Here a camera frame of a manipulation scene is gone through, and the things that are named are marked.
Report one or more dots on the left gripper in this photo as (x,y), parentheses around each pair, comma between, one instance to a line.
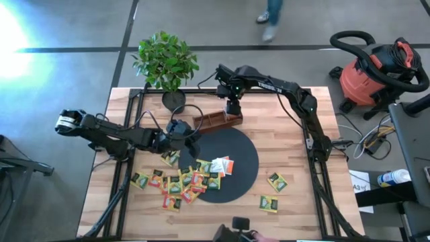
(174,141)

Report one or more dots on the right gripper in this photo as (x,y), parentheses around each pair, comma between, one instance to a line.
(230,92)

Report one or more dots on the lemon lime tea packet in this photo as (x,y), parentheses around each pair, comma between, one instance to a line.
(139,180)
(214,182)
(277,182)
(174,185)
(185,177)
(169,158)
(268,203)
(203,167)

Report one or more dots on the brown wooden tea organizer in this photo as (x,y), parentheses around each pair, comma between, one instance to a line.
(211,121)

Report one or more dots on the white orange Tazo packet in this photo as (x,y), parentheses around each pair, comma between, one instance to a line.
(217,165)
(229,166)

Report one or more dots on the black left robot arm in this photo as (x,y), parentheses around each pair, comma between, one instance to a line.
(111,132)

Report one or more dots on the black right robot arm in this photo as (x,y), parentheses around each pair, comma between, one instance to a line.
(302,101)

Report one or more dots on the round dark woven placemat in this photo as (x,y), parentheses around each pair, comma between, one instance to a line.
(235,151)

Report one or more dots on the green potted plant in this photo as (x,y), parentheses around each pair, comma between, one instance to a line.
(168,60)

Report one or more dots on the person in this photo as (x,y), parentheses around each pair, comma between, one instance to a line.
(272,10)

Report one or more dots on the orange black shop vacuum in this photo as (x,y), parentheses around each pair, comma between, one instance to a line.
(356,80)

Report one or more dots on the black power supply box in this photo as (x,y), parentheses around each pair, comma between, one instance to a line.
(374,145)

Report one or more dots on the white paper sheet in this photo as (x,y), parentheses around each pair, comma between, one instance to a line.
(361,179)

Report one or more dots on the blue white canister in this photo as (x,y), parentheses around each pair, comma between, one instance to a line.
(393,178)

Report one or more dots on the black shelf board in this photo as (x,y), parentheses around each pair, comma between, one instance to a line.
(386,195)

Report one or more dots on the black metal stand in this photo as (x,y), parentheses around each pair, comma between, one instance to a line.
(20,163)

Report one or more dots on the grey desk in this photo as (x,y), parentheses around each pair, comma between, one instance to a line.
(413,144)

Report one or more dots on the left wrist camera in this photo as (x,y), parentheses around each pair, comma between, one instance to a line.
(178,127)

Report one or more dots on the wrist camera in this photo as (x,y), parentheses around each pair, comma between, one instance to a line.
(223,72)
(178,127)

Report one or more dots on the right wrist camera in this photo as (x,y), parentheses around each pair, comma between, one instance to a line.
(223,72)

